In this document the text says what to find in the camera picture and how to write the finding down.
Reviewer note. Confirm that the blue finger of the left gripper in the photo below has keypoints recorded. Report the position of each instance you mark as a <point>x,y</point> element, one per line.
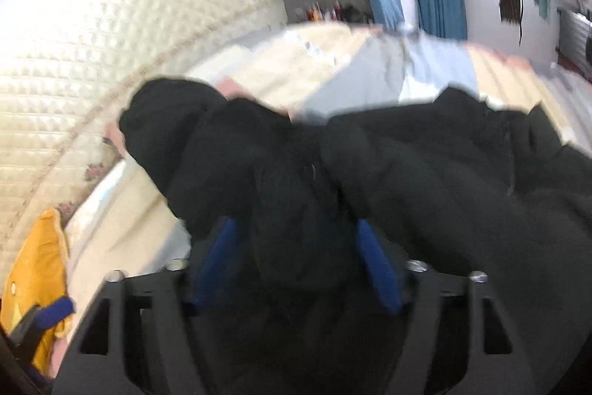
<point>58,311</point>

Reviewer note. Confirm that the patchwork checkered quilt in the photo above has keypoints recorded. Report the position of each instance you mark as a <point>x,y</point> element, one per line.
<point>125,223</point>

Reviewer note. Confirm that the cream quilted headboard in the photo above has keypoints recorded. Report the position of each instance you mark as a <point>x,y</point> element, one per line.
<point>57,95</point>

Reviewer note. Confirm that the grey hard suitcase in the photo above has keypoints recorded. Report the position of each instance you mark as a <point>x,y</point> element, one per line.
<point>574,45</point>

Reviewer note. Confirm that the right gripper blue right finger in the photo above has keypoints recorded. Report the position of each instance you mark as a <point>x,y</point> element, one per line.
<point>459,337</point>

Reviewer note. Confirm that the black puffer jacket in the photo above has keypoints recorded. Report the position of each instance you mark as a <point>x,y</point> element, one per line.
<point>455,183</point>

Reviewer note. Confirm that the yellow crown pillow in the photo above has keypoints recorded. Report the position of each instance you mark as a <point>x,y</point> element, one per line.
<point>38,277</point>

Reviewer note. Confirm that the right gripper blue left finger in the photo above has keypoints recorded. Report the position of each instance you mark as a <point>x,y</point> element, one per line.
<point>135,337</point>

